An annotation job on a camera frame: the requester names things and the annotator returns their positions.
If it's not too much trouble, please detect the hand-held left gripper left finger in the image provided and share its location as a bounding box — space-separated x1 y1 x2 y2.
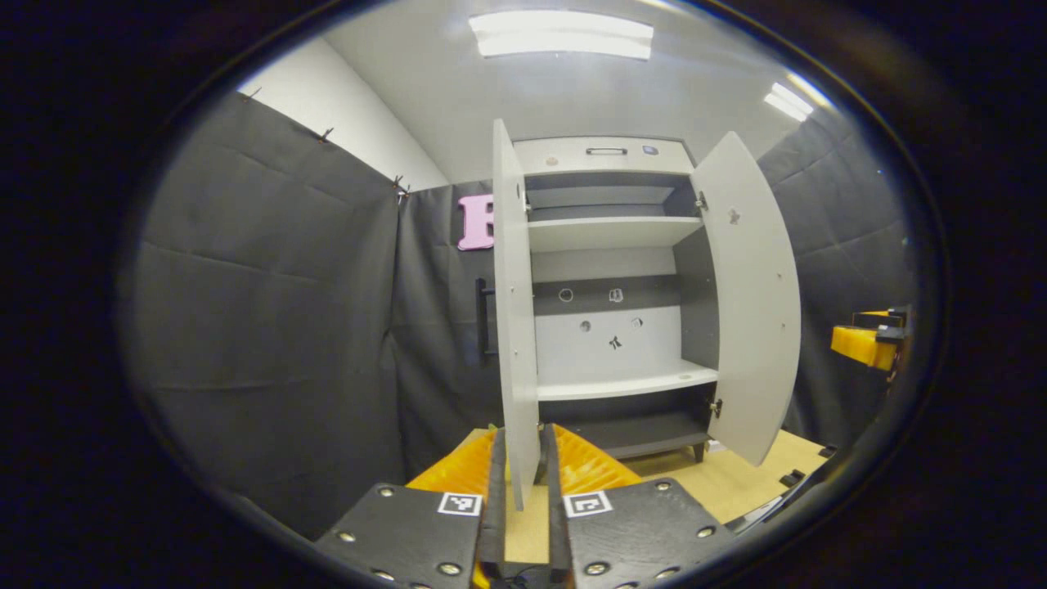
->
315 425 508 589

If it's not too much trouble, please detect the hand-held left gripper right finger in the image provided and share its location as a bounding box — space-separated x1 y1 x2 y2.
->
544 423 733 589

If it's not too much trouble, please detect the grey shoe cabinet door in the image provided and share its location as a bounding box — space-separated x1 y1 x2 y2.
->
491 119 542 512
691 131 802 467

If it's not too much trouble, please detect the grey double-door shoe cabinet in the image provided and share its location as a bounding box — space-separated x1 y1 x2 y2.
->
491 135 725 463

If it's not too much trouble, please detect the black door handle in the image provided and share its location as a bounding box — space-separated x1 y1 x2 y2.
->
475 278 497 357

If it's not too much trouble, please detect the white cabinet shelf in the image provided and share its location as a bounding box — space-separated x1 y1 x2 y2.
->
536 360 721 402
528 216 706 253

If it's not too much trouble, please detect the grey cabinet drawer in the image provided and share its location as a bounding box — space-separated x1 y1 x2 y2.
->
513 137 696 175

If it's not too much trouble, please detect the small ceiling light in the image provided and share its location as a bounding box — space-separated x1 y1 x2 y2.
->
763 80 815 122

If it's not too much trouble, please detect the black backdrop cloth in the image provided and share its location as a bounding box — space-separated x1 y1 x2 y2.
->
131 90 917 541

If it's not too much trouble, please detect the large ceiling light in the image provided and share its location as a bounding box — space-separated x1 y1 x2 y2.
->
469 10 655 60

